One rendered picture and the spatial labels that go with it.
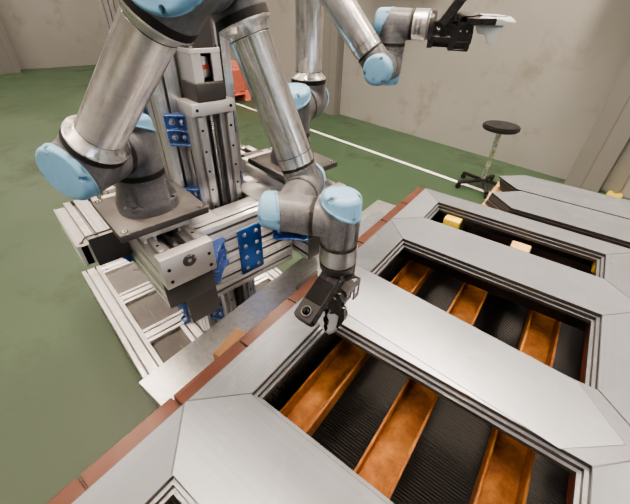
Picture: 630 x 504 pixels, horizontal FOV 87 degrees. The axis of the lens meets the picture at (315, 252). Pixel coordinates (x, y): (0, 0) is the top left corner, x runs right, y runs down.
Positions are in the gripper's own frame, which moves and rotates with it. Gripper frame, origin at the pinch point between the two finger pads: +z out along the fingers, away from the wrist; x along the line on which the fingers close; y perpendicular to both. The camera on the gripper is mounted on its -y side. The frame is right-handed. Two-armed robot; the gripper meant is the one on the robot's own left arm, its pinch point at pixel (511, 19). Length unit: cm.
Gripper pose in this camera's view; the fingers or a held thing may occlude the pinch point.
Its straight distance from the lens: 115.9
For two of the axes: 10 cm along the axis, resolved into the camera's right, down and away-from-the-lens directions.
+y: 0.2, 7.2, 6.9
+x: -3.6, 6.5, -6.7
